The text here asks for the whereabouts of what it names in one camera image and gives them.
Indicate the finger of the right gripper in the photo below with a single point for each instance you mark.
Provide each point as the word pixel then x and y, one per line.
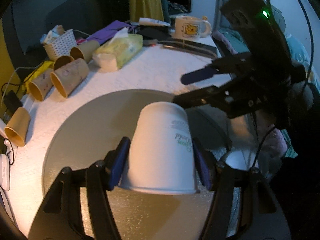
pixel 212 95
pixel 206 72

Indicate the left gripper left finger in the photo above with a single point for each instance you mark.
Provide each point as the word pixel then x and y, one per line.
pixel 59 215

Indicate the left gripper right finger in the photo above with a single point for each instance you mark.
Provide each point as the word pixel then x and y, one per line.
pixel 259 215

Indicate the white paper cup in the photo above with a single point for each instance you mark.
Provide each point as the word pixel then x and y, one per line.
pixel 161 157

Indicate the plain brown cup near lamp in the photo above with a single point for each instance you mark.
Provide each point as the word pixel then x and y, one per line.
pixel 17 127

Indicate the plain brown cup near tissues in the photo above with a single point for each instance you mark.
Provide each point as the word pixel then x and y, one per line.
pixel 84 50

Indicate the printed brown cup far left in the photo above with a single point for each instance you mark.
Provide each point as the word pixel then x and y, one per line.
pixel 41 85

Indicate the printed brown cup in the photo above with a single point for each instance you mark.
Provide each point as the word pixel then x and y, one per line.
pixel 68 77
pixel 41 85

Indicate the printed brown cup front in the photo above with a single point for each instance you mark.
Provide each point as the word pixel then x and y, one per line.
pixel 68 77

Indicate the brown cup behind front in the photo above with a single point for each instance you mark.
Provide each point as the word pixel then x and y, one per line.
pixel 61 61

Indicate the black tablet on table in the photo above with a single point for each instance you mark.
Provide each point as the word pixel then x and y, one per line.
pixel 190 47

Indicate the cream mug yellow print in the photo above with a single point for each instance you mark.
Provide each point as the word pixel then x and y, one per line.
pixel 192 28

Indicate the white textured table cloth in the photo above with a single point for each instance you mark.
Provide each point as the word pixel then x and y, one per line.
pixel 153 68

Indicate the white desk lamp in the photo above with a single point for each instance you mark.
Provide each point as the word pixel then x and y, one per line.
pixel 4 172

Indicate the white tube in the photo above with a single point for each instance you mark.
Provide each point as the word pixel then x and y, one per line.
pixel 153 22

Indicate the round grey placemat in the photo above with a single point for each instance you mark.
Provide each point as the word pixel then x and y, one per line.
pixel 98 126

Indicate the yellow curtain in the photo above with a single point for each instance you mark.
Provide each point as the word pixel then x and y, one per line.
pixel 145 9

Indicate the yellow green tissue pack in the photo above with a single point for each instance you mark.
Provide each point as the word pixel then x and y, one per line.
pixel 114 54

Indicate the purple cloth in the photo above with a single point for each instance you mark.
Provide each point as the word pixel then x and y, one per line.
pixel 108 32

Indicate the black power adapter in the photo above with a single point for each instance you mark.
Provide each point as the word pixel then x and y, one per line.
pixel 12 102

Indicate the white woven basket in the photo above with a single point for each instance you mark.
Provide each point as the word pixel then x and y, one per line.
pixel 61 46

